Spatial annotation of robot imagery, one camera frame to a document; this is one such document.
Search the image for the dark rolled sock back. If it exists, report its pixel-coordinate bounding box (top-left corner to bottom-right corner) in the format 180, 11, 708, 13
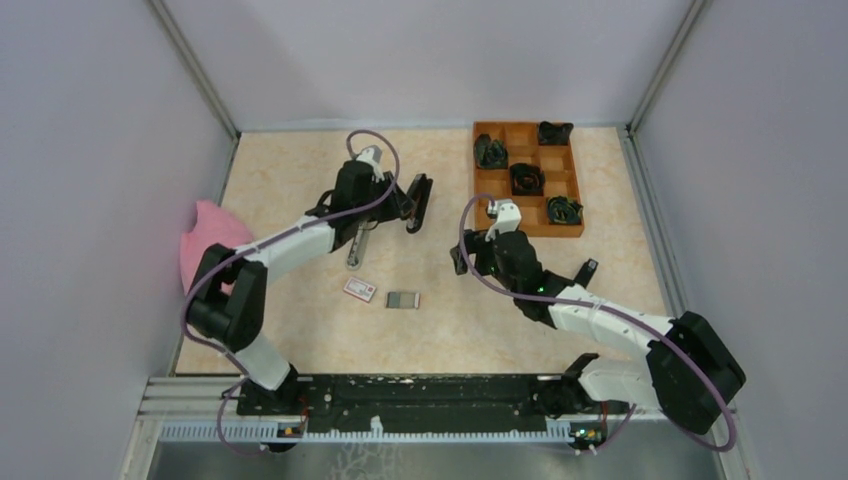
536, 121, 575, 146

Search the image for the blue green rolled sock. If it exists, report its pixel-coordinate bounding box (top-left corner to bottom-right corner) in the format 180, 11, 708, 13
546, 196, 583, 225

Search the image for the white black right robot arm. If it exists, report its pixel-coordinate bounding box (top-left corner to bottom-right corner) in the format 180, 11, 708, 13
450, 230, 747, 435

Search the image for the black stapler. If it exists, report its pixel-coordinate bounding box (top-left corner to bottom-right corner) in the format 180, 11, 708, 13
406, 173, 433, 234

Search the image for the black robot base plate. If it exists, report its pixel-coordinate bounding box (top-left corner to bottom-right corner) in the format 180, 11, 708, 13
235, 368, 631, 451

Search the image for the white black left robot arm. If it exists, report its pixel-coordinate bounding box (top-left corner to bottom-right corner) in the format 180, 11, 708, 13
181, 160, 415, 414

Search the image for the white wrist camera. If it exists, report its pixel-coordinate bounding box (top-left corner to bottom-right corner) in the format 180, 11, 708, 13
485, 199, 522, 242
355, 145, 384, 182

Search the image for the staple box tray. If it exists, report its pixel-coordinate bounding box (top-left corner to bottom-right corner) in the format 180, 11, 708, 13
385, 291, 421, 309

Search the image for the wooden compartment tray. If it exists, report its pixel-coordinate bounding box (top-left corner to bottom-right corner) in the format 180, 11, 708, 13
471, 121, 585, 238

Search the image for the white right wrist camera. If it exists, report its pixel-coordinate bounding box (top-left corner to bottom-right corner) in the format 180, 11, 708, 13
485, 199, 522, 242

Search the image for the green camouflage rolled sock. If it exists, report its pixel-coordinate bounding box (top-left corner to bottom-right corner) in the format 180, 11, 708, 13
473, 134, 508, 170

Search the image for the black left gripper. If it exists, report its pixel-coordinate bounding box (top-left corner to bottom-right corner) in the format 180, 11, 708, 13
355, 170, 417, 223

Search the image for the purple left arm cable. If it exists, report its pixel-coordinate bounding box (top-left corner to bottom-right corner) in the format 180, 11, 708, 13
182, 129, 403, 460

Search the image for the grey silver stapler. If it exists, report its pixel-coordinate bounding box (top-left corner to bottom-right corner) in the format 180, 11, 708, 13
345, 223, 371, 271

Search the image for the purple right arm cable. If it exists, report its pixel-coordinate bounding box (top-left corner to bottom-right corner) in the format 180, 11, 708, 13
457, 194, 739, 456

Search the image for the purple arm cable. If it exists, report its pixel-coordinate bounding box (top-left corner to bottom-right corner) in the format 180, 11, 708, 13
182, 129, 403, 460
457, 194, 739, 456

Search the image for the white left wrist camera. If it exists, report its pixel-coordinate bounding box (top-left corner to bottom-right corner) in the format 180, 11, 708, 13
355, 145, 384, 182

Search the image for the pink cloth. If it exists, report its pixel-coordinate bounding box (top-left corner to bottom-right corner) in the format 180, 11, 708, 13
179, 200, 255, 294

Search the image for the red white staple box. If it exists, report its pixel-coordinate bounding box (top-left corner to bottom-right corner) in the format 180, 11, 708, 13
343, 277, 377, 303

